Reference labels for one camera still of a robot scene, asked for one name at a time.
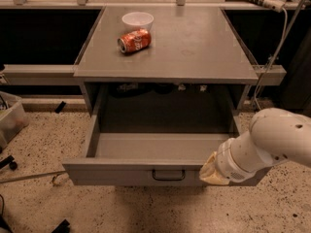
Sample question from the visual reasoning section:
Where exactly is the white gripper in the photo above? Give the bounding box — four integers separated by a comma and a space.
199, 138, 255, 185

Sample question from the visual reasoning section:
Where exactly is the grey top drawer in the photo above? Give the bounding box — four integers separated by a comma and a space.
62, 83, 271, 187

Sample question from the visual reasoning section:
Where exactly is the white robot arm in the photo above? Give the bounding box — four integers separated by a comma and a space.
199, 108, 311, 185

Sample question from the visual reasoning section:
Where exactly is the grey metal cabinet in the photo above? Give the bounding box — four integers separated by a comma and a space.
75, 4, 258, 111

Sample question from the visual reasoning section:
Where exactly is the red soda can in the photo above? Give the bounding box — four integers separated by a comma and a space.
118, 28, 152, 53

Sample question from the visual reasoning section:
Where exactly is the black object bottom edge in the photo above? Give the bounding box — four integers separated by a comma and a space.
52, 219, 70, 233

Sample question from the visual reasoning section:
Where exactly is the small black block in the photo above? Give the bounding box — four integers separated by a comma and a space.
54, 101, 66, 114

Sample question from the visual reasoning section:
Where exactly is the white paper bowl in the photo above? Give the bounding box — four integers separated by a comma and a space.
121, 12, 154, 32

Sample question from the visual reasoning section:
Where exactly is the black chair caster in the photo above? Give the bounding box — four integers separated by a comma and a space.
0, 155, 17, 170

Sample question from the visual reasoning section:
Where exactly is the clear plastic storage bin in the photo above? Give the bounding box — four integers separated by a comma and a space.
0, 91, 29, 149

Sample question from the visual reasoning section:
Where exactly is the white cable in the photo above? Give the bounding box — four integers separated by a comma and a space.
251, 7, 311, 112

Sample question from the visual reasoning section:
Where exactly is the grey metal rail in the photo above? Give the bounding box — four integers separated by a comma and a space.
0, 64, 79, 85

